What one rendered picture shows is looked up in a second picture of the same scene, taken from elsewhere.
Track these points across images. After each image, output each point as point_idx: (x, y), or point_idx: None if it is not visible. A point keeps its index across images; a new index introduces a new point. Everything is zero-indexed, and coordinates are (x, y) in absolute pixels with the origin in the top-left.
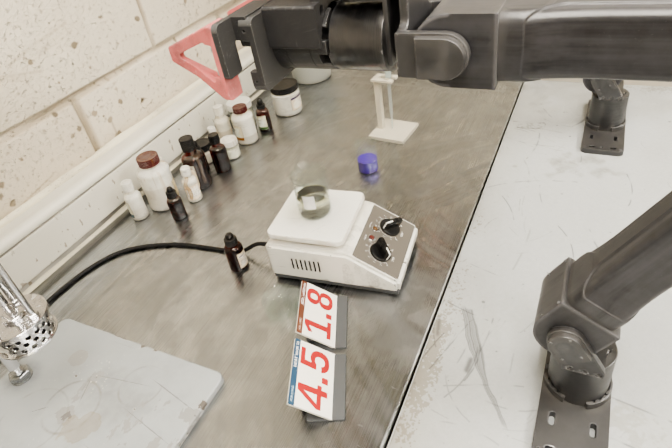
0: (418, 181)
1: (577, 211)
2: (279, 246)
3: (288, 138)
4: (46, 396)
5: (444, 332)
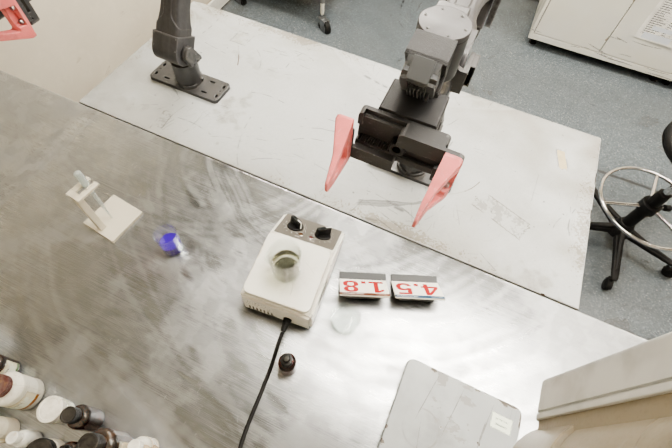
0: (211, 209)
1: (281, 126)
2: (313, 306)
3: (59, 335)
4: None
5: (375, 216)
